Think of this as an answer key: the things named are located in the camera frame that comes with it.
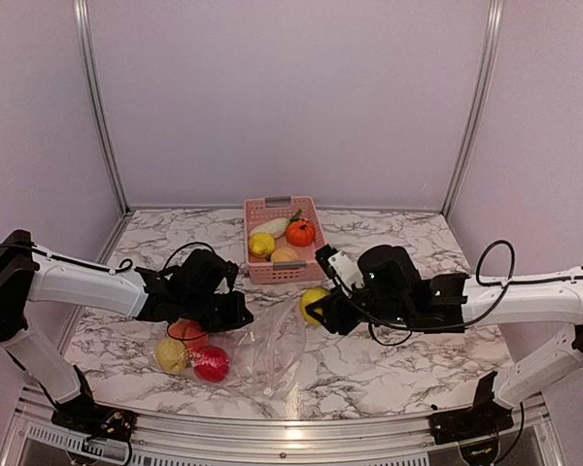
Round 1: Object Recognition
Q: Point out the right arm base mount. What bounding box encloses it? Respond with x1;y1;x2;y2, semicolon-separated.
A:
428;371;514;445

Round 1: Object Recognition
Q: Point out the red fake pepper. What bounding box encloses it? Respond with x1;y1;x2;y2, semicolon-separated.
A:
192;346;230;383

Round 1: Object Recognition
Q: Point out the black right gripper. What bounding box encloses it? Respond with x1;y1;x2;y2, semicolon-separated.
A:
306;283;412;335

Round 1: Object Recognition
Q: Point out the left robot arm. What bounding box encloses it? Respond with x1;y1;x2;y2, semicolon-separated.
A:
0;230;254;432

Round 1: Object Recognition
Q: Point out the pale yellow fake fruit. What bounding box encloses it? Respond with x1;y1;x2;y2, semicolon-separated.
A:
155;337;189;374

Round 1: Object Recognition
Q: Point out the peach fake fruit with leaf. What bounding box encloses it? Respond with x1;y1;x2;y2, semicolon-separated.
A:
269;247;299;263

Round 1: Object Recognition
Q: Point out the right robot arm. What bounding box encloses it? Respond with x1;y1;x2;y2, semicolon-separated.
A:
304;245;583;435

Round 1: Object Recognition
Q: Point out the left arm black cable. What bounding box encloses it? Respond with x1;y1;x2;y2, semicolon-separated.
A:
0;241;215;341

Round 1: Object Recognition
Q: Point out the orange red fake fruit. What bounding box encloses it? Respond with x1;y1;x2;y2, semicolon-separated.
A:
167;319;209;351

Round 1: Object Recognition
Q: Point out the front aluminium rail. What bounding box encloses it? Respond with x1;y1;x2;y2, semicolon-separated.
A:
0;386;566;465

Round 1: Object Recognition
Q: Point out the yellow fake lemon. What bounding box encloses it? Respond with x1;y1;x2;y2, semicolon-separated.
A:
249;232;276;258

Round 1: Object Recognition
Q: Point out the pink perforated plastic basket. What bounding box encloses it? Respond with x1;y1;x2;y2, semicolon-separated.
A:
244;196;326;284

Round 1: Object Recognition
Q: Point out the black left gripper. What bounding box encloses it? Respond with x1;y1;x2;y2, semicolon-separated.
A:
182;290;255;333

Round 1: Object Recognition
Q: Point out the aluminium frame post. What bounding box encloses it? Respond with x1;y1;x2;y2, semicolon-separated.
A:
74;0;130;216
441;0;505;219

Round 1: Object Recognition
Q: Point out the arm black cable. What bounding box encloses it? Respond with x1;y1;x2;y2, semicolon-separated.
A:
334;239;583;347
0;241;215;341

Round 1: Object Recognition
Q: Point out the left aluminium frame post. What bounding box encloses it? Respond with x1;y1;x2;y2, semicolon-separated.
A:
74;0;130;216

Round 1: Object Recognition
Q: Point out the clear zip top bag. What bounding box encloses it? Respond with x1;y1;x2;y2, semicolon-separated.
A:
151;302;306;399

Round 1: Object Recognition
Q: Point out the right aluminium frame post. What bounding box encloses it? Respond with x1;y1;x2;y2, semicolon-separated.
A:
441;0;505;219

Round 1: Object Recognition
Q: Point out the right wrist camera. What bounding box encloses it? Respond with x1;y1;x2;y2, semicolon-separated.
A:
315;244;364;295

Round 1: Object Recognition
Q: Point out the orange fake pumpkin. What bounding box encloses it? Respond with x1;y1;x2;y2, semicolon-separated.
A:
286;219;315;248

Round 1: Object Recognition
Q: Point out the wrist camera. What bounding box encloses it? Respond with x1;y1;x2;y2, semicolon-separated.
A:
315;244;364;295
216;261;239;294

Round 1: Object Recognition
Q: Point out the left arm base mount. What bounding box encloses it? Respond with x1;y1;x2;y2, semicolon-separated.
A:
44;366;137;442

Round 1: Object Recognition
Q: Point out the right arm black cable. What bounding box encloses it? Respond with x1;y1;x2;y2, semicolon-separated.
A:
334;239;583;347

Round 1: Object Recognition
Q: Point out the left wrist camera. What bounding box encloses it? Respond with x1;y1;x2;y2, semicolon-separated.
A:
216;261;239;294

